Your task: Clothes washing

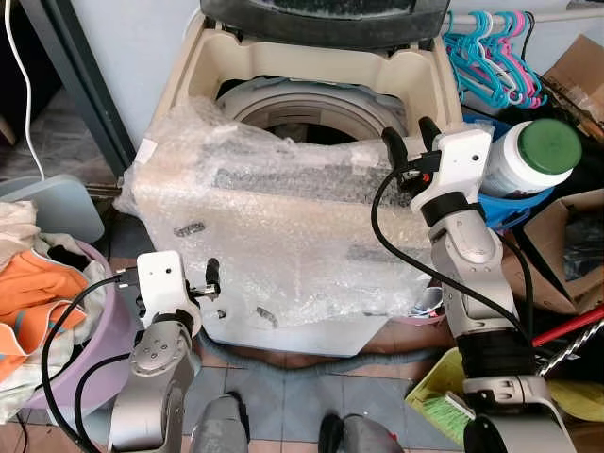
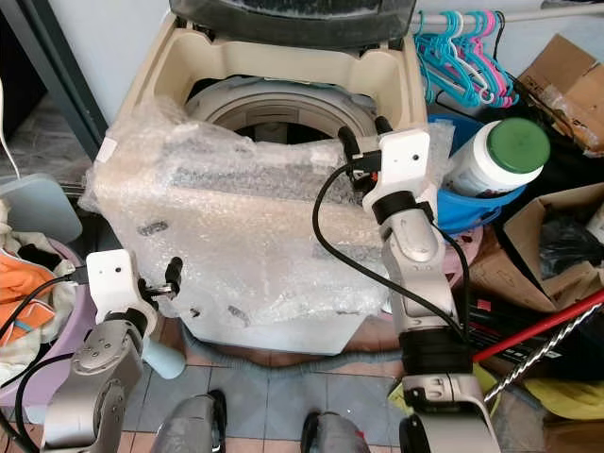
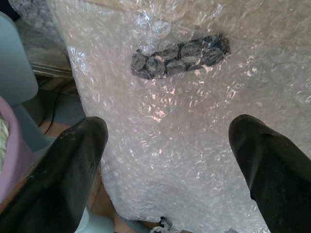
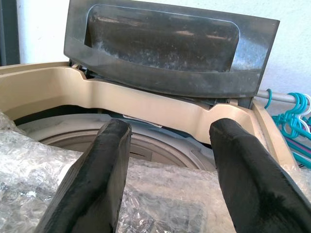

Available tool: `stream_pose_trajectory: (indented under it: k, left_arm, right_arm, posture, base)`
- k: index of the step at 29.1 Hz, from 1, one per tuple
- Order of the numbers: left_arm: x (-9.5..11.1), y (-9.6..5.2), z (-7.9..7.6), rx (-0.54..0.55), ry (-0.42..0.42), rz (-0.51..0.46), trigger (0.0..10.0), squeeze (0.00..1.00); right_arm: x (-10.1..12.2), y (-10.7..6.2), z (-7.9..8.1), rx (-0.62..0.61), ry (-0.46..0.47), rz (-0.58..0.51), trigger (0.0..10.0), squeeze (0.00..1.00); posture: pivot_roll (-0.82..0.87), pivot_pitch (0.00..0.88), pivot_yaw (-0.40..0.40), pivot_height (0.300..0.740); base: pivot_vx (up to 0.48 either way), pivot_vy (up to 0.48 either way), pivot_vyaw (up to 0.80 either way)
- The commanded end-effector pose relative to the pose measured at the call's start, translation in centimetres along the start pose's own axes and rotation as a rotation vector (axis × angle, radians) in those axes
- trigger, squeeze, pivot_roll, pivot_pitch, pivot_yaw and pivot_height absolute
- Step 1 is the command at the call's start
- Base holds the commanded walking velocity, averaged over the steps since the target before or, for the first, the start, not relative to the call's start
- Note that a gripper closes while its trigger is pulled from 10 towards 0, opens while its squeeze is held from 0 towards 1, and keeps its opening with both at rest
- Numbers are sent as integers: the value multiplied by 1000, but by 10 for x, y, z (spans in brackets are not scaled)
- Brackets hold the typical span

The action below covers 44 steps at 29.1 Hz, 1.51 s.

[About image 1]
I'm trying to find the grey robot leg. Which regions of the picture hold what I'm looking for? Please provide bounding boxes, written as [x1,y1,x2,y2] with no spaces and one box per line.
[319,412,408,453]
[188,394,252,453]

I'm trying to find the dark metal door frame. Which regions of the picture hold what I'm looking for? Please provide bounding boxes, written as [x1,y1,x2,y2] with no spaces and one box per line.
[18,0,136,178]

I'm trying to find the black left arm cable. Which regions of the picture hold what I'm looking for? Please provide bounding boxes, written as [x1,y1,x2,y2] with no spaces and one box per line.
[38,270,144,453]

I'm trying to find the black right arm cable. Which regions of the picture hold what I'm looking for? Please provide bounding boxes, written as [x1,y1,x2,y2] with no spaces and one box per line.
[370,162,535,343]

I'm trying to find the flattened brown cardboard box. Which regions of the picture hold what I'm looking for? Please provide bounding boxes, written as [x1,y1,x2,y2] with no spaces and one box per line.
[542,35,604,144]

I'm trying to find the pale blue plastic stool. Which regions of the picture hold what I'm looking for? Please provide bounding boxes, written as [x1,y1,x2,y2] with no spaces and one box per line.
[0,174,106,243]

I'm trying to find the black plastic bag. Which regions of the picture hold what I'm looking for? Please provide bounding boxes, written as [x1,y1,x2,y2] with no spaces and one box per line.
[561,211,604,286]

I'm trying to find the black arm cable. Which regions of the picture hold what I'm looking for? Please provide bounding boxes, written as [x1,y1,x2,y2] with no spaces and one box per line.
[38,270,144,453]
[370,162,535,343]

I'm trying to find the red broom handle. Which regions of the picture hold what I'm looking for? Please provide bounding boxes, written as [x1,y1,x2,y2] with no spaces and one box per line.
[532,305,604,348]

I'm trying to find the open brown cardboard box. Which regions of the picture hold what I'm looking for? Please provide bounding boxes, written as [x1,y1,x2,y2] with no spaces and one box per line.
[512,188,604,314]

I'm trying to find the orange garment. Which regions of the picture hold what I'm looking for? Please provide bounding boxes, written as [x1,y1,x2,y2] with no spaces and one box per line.
[0,253,92,383]

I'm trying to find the purple plastic laundry basket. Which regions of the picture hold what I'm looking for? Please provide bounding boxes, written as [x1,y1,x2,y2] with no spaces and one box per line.
[0,239,135,418]

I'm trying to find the beige top-load washing machine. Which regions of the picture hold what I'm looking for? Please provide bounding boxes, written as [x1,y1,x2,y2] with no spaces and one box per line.
[132,0,465,358]

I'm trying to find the grey floor mat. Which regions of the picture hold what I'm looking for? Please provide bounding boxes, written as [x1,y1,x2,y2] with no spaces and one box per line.
[202,335,456,380]

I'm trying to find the yellow plastic item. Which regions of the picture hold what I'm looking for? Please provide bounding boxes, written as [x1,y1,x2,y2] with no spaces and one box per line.
[546,376,604,423]

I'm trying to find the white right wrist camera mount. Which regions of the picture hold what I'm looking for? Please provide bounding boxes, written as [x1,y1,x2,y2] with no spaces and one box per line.
[408,127,495,214]

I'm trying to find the thin white cable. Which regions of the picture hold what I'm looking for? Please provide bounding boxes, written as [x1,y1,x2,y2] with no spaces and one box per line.
[4,0,45,182]

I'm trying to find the green dustpan with brush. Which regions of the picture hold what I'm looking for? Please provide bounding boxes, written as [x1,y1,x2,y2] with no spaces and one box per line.
[405,347,479,446]

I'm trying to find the grey right robot leg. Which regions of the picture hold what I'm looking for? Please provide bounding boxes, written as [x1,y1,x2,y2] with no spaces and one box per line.
[319,412,408,453]

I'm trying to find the clear bubble wrap sheet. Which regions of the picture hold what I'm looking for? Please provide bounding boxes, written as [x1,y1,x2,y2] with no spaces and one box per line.
[114,94,446,328]

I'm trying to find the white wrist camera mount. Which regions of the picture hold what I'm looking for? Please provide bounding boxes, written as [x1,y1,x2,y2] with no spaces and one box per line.
[136,250,205,323]
[408,127,495,214]

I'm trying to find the blue and pink hangers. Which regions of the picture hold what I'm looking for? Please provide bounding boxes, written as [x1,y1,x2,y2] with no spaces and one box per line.
[443,9,549,110]

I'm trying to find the white bottle with green lid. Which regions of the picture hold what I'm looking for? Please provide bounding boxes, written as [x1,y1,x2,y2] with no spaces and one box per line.
[480,118,584,198]

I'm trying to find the dark washing machine lid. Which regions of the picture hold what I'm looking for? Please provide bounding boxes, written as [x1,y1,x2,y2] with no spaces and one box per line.
[199,0,453,50]

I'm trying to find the grey metal clothes rod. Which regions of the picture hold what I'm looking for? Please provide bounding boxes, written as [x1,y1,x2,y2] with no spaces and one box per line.
[451,7,604,26]

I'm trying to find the grey left robot leg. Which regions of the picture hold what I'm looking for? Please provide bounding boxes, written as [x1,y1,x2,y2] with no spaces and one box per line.
[188,394,252,453]

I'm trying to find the ribbed metal hose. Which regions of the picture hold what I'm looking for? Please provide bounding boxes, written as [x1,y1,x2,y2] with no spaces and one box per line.
[537,319,604,380]

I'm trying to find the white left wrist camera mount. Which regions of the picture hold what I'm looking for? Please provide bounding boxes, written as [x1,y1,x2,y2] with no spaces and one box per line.
[136,250,205,323]

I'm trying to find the blue plastic basket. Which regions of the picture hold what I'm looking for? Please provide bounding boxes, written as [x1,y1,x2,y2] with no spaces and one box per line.
[461,112,559,233]

